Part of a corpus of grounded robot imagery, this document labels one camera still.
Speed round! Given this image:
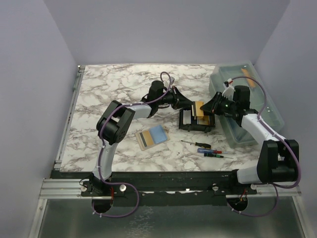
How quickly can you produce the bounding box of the aluminium frame rail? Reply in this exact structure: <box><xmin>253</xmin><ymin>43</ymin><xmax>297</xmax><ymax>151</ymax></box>
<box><xmin>39</xmin><ymin>176</ymin><xmax>302</xmax><ymax>199</ymax></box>

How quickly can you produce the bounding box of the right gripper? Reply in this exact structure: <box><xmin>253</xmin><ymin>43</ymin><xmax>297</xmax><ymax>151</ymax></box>
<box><xmin>201</xmin><ymin>92</ymin><xmax>238</xmax><ymax>116</ymax></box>

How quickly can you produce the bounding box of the blue red screwdriver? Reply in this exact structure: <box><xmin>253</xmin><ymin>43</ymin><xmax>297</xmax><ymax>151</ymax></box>
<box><xmin>197</xmin><ymin>148</ymin><xmax>235</xmax><ymax>154</ymax></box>

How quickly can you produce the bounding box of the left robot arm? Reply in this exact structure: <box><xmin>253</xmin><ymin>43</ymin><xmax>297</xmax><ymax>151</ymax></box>
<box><xmin>89</xmin><ymin>80</ymin><xmax>193</xmax><ymax>196</ymax></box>

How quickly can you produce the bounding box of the gold VIP card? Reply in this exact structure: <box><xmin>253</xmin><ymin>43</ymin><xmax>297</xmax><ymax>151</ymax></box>
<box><xmin>140</xmin><ymin>130</ymin><xmax>154</xmax><ymax>148</ymax></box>

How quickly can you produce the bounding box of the blue green screwdriver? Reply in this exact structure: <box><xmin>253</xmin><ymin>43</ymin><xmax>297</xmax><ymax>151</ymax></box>
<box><xmin>204</xmin><ymin>153</ymin><xmax>231</xmax><ymax>159</ymax></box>

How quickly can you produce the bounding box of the black plastic card tray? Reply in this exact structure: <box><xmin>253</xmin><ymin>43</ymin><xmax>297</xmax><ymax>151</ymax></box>
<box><xmin>178</xmin><ymin>108</ymin><xmax>215</xmax><ymax>133</ymax></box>

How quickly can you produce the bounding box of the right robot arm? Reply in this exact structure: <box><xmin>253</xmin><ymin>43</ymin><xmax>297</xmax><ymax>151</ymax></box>
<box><xmin>201</xmin><ymin>86</ymin><xmax>301</xmax><ymax>194</ymax></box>

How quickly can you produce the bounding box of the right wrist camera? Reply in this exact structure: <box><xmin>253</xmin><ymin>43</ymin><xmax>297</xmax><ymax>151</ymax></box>
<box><xmin>222</xmin><ymin>78</ymin><xmax>234</xmax><ymax>99</ymax></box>

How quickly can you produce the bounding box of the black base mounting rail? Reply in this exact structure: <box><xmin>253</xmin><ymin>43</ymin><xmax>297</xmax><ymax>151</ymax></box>
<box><xmin>49</xmin><ymin>170</ymin><xmax>258</xmax><ymax>207</ymax></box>

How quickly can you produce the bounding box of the clear plastic storage box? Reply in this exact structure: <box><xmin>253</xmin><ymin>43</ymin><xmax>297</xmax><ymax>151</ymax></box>
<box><xmin>208</xmin><ymin>61</ymin><xmax>285</xmax><ymax>147</ymax></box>

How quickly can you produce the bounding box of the black yellow screwdriver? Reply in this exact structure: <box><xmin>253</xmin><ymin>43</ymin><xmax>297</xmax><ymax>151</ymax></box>
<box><xmin>181</xmin><ymin>140</ymin><xmax>211</xmax><ymax>149</ymax></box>

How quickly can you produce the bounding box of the orange tool in box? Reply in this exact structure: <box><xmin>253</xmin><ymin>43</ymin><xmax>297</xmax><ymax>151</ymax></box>
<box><xmin>241</xmin><ymin>68</ymin><xmax>256</xmax><ymax>89</ymax></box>

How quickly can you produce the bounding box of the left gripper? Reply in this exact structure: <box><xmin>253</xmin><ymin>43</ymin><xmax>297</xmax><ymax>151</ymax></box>
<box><xmin>157</xmin><ymin>86</ymin><xmax>193</xmax><ymax>110</ymax></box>

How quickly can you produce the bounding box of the stack of white cards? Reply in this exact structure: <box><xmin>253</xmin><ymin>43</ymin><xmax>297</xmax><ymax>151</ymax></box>
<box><xmin>183</xmin><ymin>110</ymin><xmax>198</xmax><ymax>125</ymax></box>

